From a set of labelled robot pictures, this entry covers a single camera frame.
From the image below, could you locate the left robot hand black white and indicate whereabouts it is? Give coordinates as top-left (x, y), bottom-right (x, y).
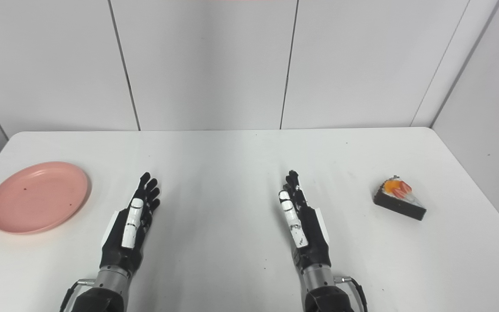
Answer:
top-left (99, 172), bottom-right (161, 275)

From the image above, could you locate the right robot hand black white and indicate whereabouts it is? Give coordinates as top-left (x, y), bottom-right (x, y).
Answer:
top-left (279, 170), bottom-right (332, 273)

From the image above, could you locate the pink round plate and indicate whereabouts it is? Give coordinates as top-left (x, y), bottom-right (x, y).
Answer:
top-left (0, 162), bottom-right (91, 235)

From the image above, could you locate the chocolate cake slice with fruit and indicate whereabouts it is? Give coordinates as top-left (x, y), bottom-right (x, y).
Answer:
top-left (373, 175), bottom-right (427, 221)

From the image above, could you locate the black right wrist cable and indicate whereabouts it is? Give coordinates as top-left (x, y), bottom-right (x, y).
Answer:
top-left (334, 276), bottom-right (369, 312)

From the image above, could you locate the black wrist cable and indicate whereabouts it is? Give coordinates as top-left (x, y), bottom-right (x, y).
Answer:
top-left (334, 276), bottom-right (369, 312)
top-left (59, 279), bottom-right (96, 312)

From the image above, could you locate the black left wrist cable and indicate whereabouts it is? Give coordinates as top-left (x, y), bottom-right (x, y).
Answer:
top-left (59, 279), bottom-right (96, 312)

